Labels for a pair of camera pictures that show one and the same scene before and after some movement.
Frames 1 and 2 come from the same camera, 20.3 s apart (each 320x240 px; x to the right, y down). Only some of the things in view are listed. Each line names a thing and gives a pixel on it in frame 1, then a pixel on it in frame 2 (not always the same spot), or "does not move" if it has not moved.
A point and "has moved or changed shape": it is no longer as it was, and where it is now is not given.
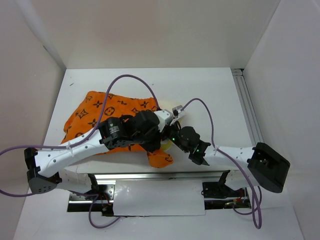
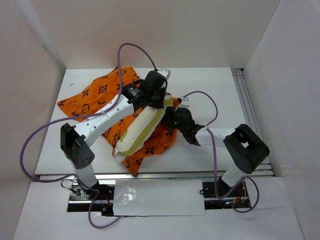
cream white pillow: x=166 y=105 has moved or changed shape
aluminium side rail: x=240 y=77 does not move
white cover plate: x=159 y=198 does not move
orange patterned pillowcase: x=86 y=114 has moved or changed shape
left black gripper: x=155 y=145 -> x=159 y=104
